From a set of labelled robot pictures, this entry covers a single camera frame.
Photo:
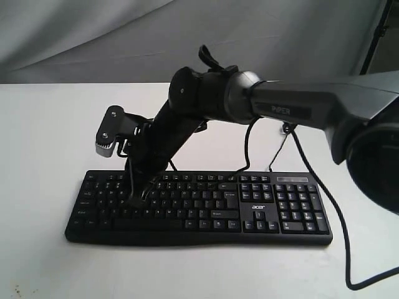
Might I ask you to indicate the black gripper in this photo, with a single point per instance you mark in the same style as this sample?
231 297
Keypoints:
150 152

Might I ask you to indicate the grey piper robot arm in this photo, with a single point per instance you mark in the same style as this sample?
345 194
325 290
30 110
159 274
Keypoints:
359 116

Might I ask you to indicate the black acer keyboard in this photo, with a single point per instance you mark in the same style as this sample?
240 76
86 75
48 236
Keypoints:
185 208

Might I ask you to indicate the white backdrop cloth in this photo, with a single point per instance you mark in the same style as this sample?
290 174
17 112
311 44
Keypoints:
148 41

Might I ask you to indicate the black backdrop stand pole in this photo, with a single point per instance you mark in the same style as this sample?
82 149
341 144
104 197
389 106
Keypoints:
377 30

